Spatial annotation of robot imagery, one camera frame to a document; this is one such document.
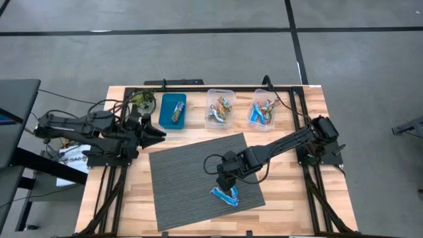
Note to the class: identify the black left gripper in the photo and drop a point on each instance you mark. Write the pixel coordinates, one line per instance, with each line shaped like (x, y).
(133, 135)

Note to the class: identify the grey chair base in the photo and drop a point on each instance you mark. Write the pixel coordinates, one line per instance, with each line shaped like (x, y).
(409, 127)

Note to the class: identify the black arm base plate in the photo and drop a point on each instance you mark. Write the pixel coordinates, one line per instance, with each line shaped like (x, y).
(109, 162)
(325, 158)

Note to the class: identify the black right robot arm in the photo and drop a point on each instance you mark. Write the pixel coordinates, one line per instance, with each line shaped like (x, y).
(284, 142)

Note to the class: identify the grey desk top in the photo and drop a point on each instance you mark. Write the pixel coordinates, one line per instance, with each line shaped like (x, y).
(18, 99)

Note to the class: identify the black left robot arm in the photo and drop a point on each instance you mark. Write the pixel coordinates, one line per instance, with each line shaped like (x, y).
(76, 129)

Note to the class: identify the clear plastic bin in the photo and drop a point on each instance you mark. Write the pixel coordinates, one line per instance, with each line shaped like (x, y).
(211, 99)
(254, 97)

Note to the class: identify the small green artificial plant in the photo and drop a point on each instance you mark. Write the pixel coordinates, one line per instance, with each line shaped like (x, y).
(145, 99)

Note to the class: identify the grey ribbed mat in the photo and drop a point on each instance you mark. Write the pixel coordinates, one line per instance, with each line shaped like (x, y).
(188, 185)

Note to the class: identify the black aluminium table frame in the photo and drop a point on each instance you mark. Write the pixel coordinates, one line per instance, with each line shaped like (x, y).
(211, 89)

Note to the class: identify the white printed paper sheet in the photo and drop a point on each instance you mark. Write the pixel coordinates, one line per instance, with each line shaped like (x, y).
(74, 158)

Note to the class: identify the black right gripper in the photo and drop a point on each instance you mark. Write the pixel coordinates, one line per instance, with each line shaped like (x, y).
(227, 173)

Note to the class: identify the black bar-shaped device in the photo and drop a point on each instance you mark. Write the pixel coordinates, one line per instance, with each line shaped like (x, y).
(173, 82)

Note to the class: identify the black desk beam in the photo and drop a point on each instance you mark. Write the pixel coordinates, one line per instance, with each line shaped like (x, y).
(49, 164)

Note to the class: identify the black frame clamp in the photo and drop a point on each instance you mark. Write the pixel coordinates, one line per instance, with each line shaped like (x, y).
(250, 234)
(164, 234)

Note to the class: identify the blue plastic bin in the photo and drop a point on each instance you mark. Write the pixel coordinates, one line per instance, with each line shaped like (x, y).
(165, 112)

